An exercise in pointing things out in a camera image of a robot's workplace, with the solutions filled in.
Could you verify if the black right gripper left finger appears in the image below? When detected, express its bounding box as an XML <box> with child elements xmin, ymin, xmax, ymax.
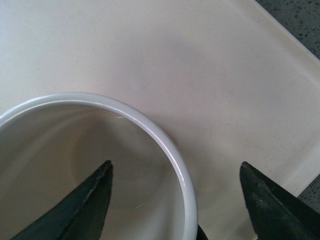
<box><xmin>12</xmin><ymin>160</ymin><xmax>113</xmax><ymax>240</ymax></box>

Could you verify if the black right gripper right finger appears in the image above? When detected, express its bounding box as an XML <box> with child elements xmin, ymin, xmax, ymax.
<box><xmin>239</xmin><ymin>161</ymin><xmax>320</xmax><ymax>240</ymax></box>

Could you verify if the white smiley face mug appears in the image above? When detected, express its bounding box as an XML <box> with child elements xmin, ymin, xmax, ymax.
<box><xmin>0</xmin><ymin>92</ymin><xmax>206</xmax><ymax>240</ymax></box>

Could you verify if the cream rectangular plastic tray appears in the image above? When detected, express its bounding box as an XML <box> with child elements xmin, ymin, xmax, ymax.
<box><xmin>0</xmin><ymin>0</ymin><xmax>320</xmax><ymax>240</ymax></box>

